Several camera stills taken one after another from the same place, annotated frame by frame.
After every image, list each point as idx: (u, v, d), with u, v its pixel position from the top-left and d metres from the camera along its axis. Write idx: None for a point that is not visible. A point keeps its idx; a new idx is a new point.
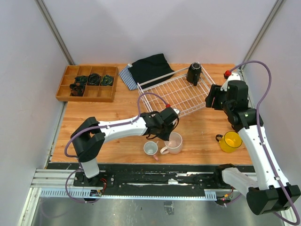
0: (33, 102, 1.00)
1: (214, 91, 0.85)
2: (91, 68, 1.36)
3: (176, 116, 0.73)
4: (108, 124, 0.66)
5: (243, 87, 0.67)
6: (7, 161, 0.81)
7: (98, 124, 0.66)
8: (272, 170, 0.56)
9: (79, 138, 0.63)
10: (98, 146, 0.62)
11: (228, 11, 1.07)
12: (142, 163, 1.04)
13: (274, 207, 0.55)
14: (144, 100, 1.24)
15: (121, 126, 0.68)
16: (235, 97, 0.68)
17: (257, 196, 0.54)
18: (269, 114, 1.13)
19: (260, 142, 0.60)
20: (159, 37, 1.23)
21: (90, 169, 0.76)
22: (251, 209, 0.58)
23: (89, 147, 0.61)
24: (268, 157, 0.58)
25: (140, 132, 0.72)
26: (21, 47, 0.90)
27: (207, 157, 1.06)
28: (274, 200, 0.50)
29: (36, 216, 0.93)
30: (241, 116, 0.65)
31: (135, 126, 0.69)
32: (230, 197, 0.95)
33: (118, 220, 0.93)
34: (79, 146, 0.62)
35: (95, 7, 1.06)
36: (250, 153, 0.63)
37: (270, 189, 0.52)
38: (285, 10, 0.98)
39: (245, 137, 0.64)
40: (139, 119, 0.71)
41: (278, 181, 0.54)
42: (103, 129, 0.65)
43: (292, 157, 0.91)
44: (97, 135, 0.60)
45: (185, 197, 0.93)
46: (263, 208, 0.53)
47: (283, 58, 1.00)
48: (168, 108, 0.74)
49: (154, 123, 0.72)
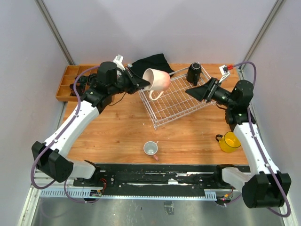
0: (33, 102, 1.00)
1: (214, 84, 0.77)
2: (91, 68, 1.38)
3: (114, 69, 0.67)
4: (55, 137, 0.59)
5: (250, 93, 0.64)
6: (7, 160, 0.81)
7: (45, 144, 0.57)
8: (262, 158, 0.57)
9: (42, 166, 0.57)
10: (61, 163, 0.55)
11: (228, 11, 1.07)
12: (142, 163, 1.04)
13: (268, 199, 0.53)
14: (144, 100, 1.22)
15: (69, 130, 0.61)
16: (238, 100, 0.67)
17: (250, 185, 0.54)
18: (269, 114, 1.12)
19: (252, 135, 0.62)
20: (159, 37, 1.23)
21: (83, 172, 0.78)
22: (246, 204, 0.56)
23: (54, 170, 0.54)
24: (259, 147, 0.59)
25: (96, 113, 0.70)
26: (21, 47, 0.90)
27: (207, 157, 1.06)
28: (266, 185, 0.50)
29: (36, 216, 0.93)
30: (236, 116, 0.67)
31: (83, 115, 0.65)
32: (230, 197, 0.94)
33: (118, 220, 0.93)
34: (50, 172, 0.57)
35: (95, 8, 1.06)
36: (244, 147, 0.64)
37: (260, 174, 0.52)
38: (284, 10, 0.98)
39: (238, 131, 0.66)
40: (82, 105, 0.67)
41: (268, 167, 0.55)
42: (53, 146, 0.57)
43: (292, 157, 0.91)
44: (51, 156, 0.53)
45: (185, 197, 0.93)
46: (256, 197, 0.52)
47: (283, 58, 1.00)
48: (99, 68, 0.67)
49: (100, 95, 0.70)
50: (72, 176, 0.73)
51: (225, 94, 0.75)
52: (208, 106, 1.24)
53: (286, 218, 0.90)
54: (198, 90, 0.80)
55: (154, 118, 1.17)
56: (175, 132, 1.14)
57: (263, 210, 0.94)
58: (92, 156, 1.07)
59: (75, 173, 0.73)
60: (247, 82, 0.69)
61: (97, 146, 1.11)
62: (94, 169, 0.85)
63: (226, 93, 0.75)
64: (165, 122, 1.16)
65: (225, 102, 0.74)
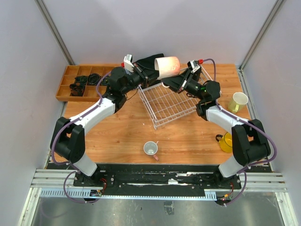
0: (33, 102, 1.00)
1: (190, 74, 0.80)
2: (91, 68, 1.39)
3: (123, 76, 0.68)
4: (81, 115, 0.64)
5: (217, 95, 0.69)
6: (6, 160, 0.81)
7: (69, 120, 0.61)
8: (233, 117, 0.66)
9: (59, 143, 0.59)
10: (81, 139, 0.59)
11: (228, 11, 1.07)
12: (142, 163, 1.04)
13: (256, 148, 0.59)
14: (144, 100, 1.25)
15: (92, 113, 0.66)
16: (207, 98, 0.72)
17: (234, 142, 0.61)
18: (269, 114, 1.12)
19: (219, 110, 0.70)
20: (159, 36, 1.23)
21: (89, 166, 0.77)
22: (244, 164, 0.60)
23: (72, 144, 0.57)
24: (227, 113, 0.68)
25: (111, 110, 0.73)
26: (20, 47, 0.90)
27: (207, 157, 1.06)
28: (242, 129, 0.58)
29: (36, 216, 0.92)
30: (205, 108, 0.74)
31: (104, 107, 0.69)
32: (230, 197, 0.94)
33: (117, 220, 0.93)
34: (64, 151, 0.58)
35: (95, 8, 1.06)
36: (219, 123, 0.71)
37: (235, 125, 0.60)
38: (284, 10, 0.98)
39: (210, 115, 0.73)
40: (104, 100, 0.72)
41: (240, 120, 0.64)
42: (78, 122, 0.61)
43: (292, 157, 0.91)
44: (75, 130, 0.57)
45: (185, 197, 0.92)
46: (243, 147, 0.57)
47: (283, 58, 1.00)
48: (110, 76, 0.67)
49: (117, 96, 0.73)
50: (77, 167, 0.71)
51: (198, 85, 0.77)
52: None
53: (286, 217, 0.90)
54: (174, 80, 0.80)
55: (154, 118, 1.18)
56: (175, 132, 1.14)
57: (262, 210, 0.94)
58: (92, 156, 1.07)
59: (82, 164, 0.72)
60: (216, 82, 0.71)
61: (97, 146, 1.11)
62: (96, 168, 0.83)
63: (199, 84, 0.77)
64: (165, 122, 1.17)
65: (196, 93, 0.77)
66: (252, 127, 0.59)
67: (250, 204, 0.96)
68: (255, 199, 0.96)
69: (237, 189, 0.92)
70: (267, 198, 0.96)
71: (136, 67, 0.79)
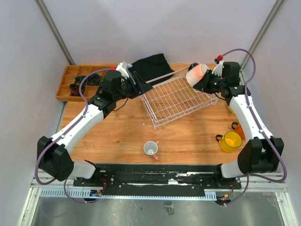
0: (33, 102, 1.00)
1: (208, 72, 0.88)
2: (91, 68, 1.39)
3: (119, 77, 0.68)
4: (62, 133, 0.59)
5: (234, 64, 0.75)
6: (6, 160, 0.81)
7: (51, 140, 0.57)
8: (257, 125, 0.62)
9: (44, 163, 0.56)
10: (65, 159, 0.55)
11: (227, 11, 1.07)
12: (142, 163, 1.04)
13: (263, 165, 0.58)
14: (144, 100, 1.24)
15: (75, 128, 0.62)
16: (228, 76, 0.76)
17: (244, 153, 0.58)
18: (269, 114, 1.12)
19: (247, 106, 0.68)
20: (159, 37, 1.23)
21: (82, 173, 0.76)
22: (243, 171, 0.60)
23: (57, 166, 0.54)
24: (253, 116, 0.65)
25: (99, 118, 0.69)
26: (20, 47, 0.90)
27: (207, 157, 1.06)
28: (259, 148, 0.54)
29: (36, 216, 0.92)
30: (232, 89, 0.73)
31: (89, 117, 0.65)
32: (230, 197, 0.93)
33: (118, 220, 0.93)
34: (51, 171, 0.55)
35: (95, 8, 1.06)
36: (240, 119, 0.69)
37: (253, 139, 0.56)
38: (284, 10, 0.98)
39: (234, 103, 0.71)
40: (89, 108, 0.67)
41: (262, 133, 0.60)
42: (59, 141, 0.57)
43: (292, 157, 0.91)
44: (56, 151, 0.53)
45: (185, 197, 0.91)
46: (251, 161, 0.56)
47: (283, 58, 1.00)
48: (104, 76, 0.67)
49: (106, 100, 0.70)
50: (73, 175, 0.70)
51: (217, 79, 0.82)
52: (208, 106, 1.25)
53: (286, 217, 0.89)
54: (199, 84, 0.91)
55: (154, 118, 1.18)
56: (175, 133, 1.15)
57: (263, 210, 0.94)
58: (92, 156, 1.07)
59: (76, 173, 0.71)
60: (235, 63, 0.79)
61: (97, 146, 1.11)
62: (94, 170, 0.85)
63: (218, 79, 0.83)
64: (165, 122, 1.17)
65: (218, 87, 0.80)
66: (273, 149, 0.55)
67: (250, 204, 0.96)
68: (256, 199, 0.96)
69: (237, 189, 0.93)
70: (267, 198, 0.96)
71: (132, 76, 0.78)
